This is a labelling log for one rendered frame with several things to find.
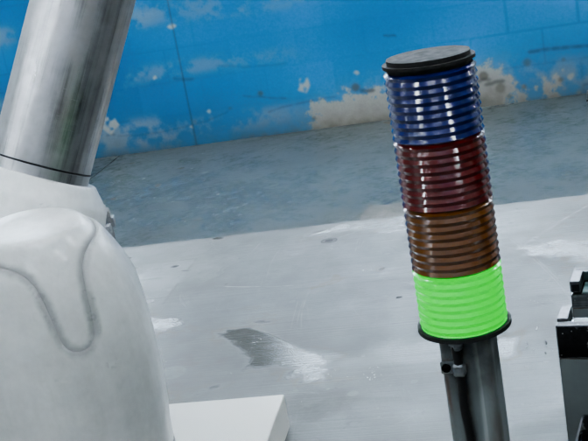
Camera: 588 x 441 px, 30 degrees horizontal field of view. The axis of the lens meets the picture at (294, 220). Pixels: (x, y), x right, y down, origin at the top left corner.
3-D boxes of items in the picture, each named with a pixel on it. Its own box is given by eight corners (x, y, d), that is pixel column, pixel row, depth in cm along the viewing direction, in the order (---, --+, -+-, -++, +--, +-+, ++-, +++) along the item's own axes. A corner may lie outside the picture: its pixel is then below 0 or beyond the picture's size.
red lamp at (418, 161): (500, 184, 74) (493, 119, 73) (483, 212, 69) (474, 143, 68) (415, 189, 77) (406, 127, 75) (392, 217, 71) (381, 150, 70)
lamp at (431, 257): (507, 246, 75) (500, 184, 74) (492, 278, 70) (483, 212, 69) (423, 249, 78) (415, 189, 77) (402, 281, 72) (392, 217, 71)
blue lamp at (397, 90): (493, 119, 73) (484, 52, 72) (474, 143, 68) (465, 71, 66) (406, 127, 75) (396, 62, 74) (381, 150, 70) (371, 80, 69)
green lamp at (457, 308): (515, 306, 77) (507, 246, 75) (500, 342, 71) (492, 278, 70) (432, 308, 79) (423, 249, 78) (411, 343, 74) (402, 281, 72)
